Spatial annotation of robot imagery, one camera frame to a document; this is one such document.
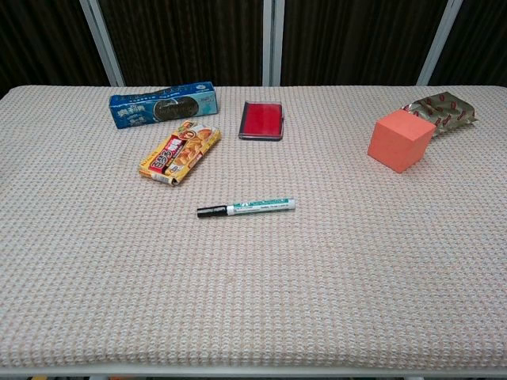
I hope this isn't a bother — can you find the green pen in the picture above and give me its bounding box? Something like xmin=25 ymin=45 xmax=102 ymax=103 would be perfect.
xmin=226 ymin=198 xmax=297 ymax=217

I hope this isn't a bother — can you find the black marker cap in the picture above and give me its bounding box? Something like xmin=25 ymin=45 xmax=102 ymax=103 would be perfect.
xmin=196 ymin=204 xmax=229 ymax=219

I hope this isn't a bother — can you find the red and black case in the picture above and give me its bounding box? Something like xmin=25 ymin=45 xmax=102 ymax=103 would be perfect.
xmin=238 ymin=101 xmax=285 ymax=142

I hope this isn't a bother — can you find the yellow curry roux box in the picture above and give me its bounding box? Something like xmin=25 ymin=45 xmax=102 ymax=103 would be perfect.
xmin=138 ymin=120 xmax=223 ymax=190

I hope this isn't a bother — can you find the beige woven tablecloth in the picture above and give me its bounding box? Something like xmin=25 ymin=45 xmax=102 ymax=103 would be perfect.
xmin=0 ymin=83 xmax=507 ymax=370

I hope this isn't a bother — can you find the blue Oreo cookie box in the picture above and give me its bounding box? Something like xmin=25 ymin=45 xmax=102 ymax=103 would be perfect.
xmin=109 ymin=81 xmax=219 ymax=130

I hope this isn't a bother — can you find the orange foam cube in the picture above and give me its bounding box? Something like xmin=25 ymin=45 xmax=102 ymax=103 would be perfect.
xmin=367 ymin=109 xmax=437 ymax=174

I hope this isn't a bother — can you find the dark brown partition panel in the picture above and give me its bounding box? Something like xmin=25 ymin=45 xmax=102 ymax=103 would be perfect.
xmin=280 ymin=0 xmax=452 ymax=87
xmin=97 ymin=0 xmax=265 ymax=88
xmin=429 ymin=0 xmax=507 ymax=90
xmin=0 ymin=0 xmax=112 ymax=97

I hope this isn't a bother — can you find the gold red patterned package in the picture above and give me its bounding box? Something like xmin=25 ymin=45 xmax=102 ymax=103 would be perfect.
xmin=401 ymin=91 xmax=477 ymax=138

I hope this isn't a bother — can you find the white partition frame post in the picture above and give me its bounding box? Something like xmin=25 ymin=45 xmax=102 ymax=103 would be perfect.
xmin=415 ymin=0 xmax=464 ymax=87
xmin=262 ymin=0 xmax=283 ymax=87
xmin=78 ymin=0 xmax=127 ymax=87

